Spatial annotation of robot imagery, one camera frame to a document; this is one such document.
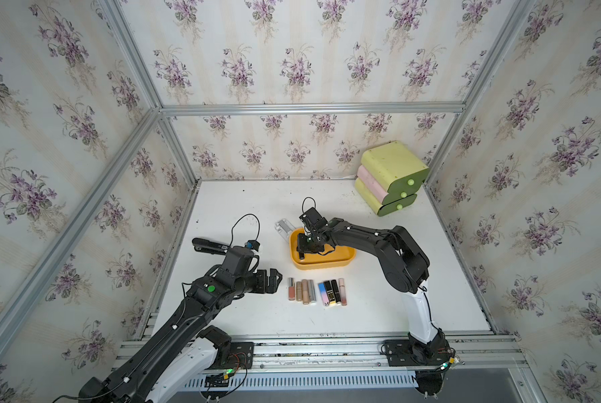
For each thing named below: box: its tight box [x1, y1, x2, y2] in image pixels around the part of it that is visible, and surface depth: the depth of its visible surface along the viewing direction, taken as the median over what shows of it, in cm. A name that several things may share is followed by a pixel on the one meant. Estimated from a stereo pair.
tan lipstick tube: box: [301, 278, 310, 305], surface depth 86 cm
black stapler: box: [191, 237, 230, 256], surface depth 95 cm
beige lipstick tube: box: [295, 281, 303, 302], surface depth 87 cm
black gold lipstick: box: [323, 280, 337, 305], surface depth 86 cm
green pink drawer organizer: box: [355, 141, 430, 217], surface depth 99 cm
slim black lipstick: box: [330, 279, 342, 304], surface depth 88 cm
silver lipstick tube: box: [307, 278, 317, 304], surface depth 86 cm
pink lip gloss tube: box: [338, 277, 348, 307], surface depth 87 cm
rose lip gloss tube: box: [287, 277, 296, 302], surface depth 88 cm
